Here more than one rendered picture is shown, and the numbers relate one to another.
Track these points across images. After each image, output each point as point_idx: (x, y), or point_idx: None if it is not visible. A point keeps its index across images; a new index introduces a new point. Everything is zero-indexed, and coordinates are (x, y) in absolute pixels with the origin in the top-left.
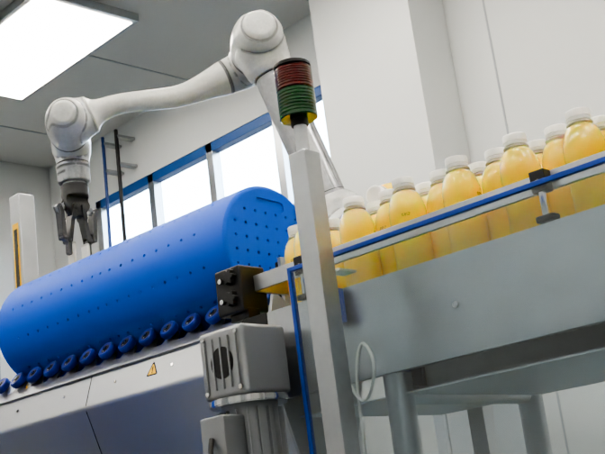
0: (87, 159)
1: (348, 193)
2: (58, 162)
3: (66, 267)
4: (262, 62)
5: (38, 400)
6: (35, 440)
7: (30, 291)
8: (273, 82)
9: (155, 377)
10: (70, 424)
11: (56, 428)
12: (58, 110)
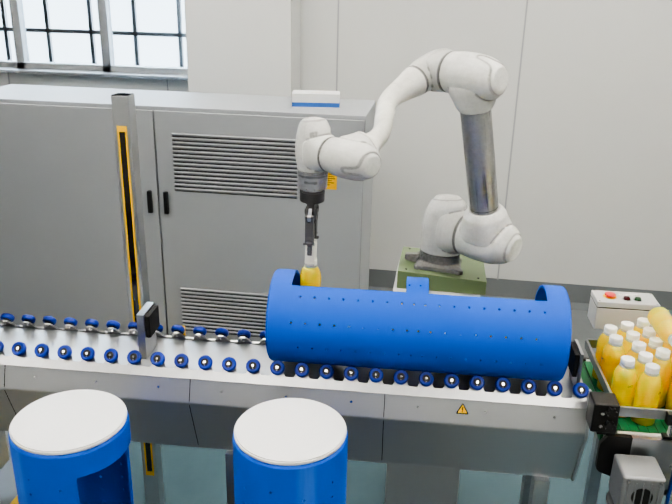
0: None
1: (506, 212)
2: (309, 173)
3: (352, 298)
4: (486, 107)
5: (313, 394)
6: None
7: (310, 310)
8: (485, 122)
9: (466, 417)
10: (358, 422)
11: None
12: (369, 164)
